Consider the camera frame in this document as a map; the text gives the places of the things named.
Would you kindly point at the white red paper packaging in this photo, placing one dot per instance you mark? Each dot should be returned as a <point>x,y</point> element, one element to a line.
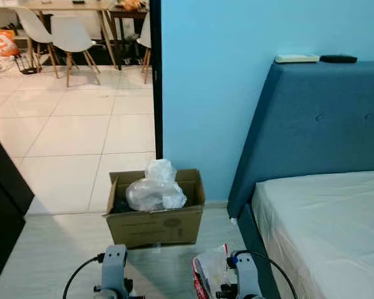
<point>209,271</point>

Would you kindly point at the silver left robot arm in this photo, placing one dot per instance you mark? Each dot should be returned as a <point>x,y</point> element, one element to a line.
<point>112,295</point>

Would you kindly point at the brown cardboard box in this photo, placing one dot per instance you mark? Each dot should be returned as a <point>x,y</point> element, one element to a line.
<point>156,230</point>

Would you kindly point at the white plastic bed foot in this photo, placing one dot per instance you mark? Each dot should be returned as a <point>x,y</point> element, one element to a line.
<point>233,220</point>

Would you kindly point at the clear crumpled plastic bag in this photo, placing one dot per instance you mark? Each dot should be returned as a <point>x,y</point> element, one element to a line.
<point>156,190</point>

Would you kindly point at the mattress with cream sheet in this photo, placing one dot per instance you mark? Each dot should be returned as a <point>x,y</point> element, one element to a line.
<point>330,230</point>

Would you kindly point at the large black panel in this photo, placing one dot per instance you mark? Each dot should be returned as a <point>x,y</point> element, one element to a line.
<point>3,212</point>

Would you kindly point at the blue fabric bed headboard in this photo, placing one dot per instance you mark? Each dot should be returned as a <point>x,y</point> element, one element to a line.
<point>311,124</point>

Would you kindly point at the white remote control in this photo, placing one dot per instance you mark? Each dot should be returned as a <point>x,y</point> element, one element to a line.
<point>296,59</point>

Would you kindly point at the black remote control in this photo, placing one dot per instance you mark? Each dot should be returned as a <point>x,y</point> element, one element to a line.
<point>338,59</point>

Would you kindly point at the dark side table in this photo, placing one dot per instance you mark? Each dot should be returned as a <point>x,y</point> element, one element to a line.
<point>128,12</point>

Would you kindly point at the orange bag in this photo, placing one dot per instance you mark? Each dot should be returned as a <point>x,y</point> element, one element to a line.
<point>3,42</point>

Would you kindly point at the light wooden table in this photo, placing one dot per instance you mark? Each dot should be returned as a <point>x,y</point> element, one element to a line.
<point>68,5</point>

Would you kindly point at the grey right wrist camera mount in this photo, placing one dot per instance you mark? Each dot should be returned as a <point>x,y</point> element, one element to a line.
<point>248,277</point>

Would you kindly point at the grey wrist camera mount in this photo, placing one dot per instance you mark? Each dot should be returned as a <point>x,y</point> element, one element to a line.
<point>115,268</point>
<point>248,277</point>

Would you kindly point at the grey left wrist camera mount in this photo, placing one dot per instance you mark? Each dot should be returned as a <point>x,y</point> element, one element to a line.
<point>115,268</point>

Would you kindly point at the black door frame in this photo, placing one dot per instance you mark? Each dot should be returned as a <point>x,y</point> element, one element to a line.
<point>156,81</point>

